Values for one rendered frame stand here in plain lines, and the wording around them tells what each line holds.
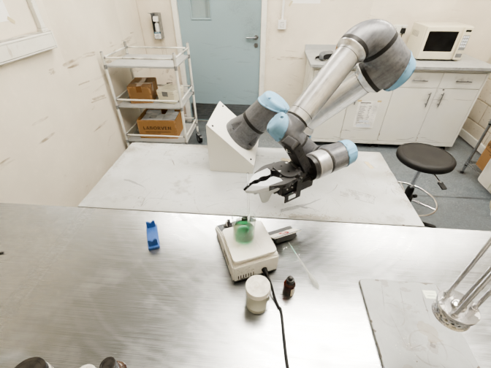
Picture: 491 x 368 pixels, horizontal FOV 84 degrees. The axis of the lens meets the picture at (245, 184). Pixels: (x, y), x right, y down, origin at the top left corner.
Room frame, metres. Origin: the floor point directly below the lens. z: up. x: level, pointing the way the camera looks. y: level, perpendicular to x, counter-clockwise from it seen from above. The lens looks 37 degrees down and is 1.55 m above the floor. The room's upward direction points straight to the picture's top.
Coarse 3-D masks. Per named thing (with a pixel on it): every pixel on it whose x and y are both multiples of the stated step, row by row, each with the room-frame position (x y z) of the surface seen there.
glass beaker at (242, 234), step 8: (240, 208) 0.53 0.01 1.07; (232, 216) 0.51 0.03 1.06; (240, 216) 0.53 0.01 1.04; (256, 216) 0.50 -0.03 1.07; (232, 224) 0.49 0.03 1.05; (240, 224) 0.47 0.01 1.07; (248, 224) 0.48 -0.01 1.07; (232, 232) 0.50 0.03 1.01; (240, 232) 0.48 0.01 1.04; (248, 232) 0.48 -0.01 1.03; (240, 240) 0.48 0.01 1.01; (248, 240) 0.48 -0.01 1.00
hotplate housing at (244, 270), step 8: (216, 232) 0.58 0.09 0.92; (224, 240) 0.51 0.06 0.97; (224, 248) 0.49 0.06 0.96; (224, 256) 0.49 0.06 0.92; (264, 256) 0.45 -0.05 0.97; (272, 256) 0.46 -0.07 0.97; (232, 264) 0.43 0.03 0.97; (240, 264) 0.43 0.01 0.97; (248, 264) 0.43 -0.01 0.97; (256, 264) 0.44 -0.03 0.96; (264, 264) 0.44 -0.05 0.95; (272, 264) 0.45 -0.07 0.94; (232, 272) 0.42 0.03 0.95; (240, 272) 0.42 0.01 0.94; (248, 272) 0.43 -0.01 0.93; (256, 272) 0.44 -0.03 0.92; (264, 272) 0.43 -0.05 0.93
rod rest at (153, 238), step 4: (152, 220) 0.62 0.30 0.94; (148, 224) 0.61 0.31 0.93; (152, 224) 0.62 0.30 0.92; (156, 224) 0.63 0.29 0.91; (148, 228) 0.61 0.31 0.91; (152, 228) 0.61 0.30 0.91; (156, 228) 0.61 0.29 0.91; (148, 232) 0.59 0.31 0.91; (152, 232) 0.59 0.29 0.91; (156, 232) 0.59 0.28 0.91; (148, 236) 0.58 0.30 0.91; (152, 236) 0.58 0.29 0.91; (156, 236) 0.58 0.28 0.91; (148, 240) 0.54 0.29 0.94; (152, 240) 0.54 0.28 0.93; (156, 240) 0.54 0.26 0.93; (148, 244) 0.54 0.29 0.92; (152, 244) 0.54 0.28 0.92; (156, 244) 0.54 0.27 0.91; (148, 248) 0.53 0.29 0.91; (152, 248) 0.53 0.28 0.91; (156, 248) 0.54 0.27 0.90
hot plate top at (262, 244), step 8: (256, 224) 0.55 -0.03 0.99; (224, 232) 0.52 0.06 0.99; (256, 232) 0.52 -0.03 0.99; (264, 232) 0.52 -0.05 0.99; (232, 240) 0.49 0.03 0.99; (256, 240) 0.49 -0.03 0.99; (264, 240) 0.49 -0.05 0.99; (272, 240) 0.49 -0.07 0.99; (232, 248) 0.46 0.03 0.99; (240, 248) 0.46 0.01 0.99; (248, 248) 0.46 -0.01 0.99; (256, 248) 0.46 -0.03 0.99; (264, 248) 0.46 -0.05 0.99; (272, 248) 0.46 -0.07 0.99; (232, 256) 0.44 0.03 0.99; (240, 256) 0.44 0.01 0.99; (248, 256) 0.44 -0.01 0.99; (256, 256) 0.44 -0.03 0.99
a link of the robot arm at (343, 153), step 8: (336, 144) 0.67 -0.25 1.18; (344, 144) 0.67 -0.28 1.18; (352, 144) 0.68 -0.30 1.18; (328, 152) 0.63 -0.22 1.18; (336, 152) 0.64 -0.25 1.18; (344, 152) 0.65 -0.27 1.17; (352, 152) 0.66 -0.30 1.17; (336, 160) 0.62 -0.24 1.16; (344, 160) 0.63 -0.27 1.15; (352, 160) 0.65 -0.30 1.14; (336, 168) 0.62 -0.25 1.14
